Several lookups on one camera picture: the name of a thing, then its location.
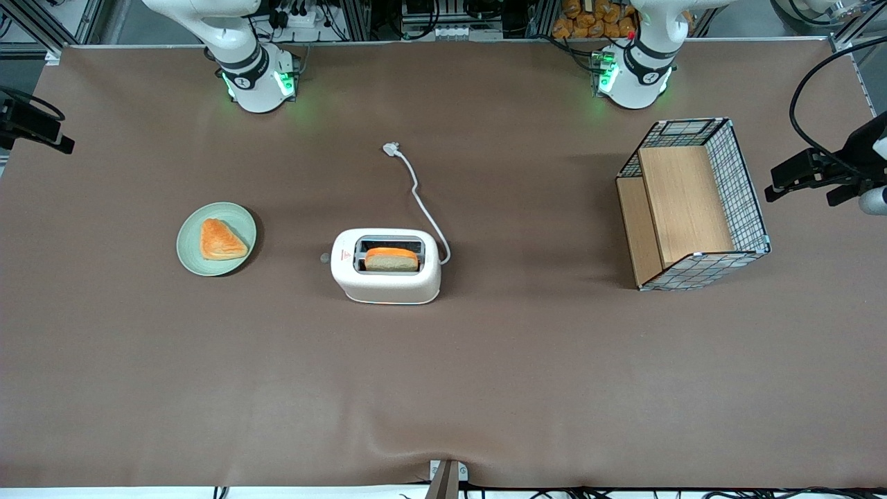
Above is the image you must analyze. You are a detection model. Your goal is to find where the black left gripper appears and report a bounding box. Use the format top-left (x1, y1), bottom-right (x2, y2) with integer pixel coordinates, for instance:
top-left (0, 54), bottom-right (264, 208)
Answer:
top-left (764, 111), bottom-right (887, 208)

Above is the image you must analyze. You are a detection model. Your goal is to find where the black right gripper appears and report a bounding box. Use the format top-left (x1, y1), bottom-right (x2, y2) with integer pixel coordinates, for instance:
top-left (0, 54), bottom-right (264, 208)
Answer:
top-left (0, 92), bottom-right (76, 155)

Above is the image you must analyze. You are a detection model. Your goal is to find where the white two-slot toaster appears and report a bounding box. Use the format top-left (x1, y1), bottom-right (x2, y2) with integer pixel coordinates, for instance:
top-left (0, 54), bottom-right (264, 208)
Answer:
top-left (319, 227), bottom-right (443, 306)

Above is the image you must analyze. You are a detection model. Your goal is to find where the light wooden shelf board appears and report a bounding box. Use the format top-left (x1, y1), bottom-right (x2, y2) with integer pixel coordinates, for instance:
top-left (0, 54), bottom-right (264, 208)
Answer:
top-left (616, 145), bottom-right (736, 288)

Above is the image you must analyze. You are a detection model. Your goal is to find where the pale green round plate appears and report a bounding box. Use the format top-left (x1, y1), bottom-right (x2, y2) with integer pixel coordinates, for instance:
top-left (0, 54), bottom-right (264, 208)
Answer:
top-left (176, 202), bottom-right (258, 277)

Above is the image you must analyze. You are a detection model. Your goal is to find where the triangular golden pastry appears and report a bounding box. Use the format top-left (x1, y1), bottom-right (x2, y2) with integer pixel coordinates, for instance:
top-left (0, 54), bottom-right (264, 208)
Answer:
top-left (200, 218), bottom-right (249, 262)

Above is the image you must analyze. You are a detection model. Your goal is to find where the bag of orange bread rolls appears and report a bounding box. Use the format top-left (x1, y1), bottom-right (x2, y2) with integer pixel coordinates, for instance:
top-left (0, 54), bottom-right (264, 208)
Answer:
top-left (552, 0), bottom-right (640, 41)

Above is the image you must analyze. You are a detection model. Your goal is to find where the white power strip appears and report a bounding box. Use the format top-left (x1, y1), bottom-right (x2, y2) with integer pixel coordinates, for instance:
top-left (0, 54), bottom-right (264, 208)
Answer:
top-left (286, 6), bottom-right (335, 30)

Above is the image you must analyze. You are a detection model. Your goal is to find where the toast slice with orange crust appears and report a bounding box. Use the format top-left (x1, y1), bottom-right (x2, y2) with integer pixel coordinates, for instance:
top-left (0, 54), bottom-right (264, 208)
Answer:
top-left (364, 247), bottom-right (421, 273)

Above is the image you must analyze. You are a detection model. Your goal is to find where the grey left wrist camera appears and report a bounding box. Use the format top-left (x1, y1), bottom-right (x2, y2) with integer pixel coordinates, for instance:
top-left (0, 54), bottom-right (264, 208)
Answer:
top-left (858, 185), bottom-right (887, 216)

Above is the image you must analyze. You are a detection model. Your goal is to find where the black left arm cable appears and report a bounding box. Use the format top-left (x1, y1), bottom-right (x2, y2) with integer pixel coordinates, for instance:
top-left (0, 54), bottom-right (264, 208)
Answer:
top-left (789, 38), bottom-right (887, 174)

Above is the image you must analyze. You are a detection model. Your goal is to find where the black wire mesh basket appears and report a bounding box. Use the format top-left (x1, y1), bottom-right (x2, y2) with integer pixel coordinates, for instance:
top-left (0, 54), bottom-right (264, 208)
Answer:
top-left (615, 117), bottom-right (772, 292)

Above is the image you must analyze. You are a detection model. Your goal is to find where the white toaster cord with plug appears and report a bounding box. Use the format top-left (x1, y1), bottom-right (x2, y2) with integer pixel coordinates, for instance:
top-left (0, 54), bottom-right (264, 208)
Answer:
top-left (383, 141), bottom-right (452, 266)

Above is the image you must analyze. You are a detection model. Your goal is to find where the metal table edge bracket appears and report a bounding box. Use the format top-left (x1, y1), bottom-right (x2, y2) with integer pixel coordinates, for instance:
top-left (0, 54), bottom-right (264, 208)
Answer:
top-left (428, 459), bottom-right (469, 499)

